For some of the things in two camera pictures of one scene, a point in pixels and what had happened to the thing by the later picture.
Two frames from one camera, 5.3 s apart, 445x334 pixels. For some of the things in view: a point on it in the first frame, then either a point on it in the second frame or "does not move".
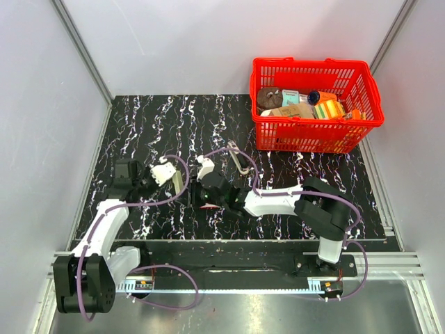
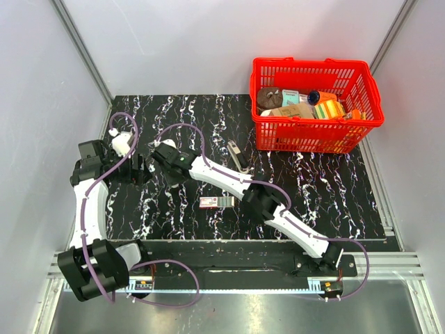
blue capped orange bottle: [316, 97] does not move
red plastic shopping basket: [355, 81] does not move
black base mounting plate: [240, 259] does not move
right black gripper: [195, 202] → [170, 181]
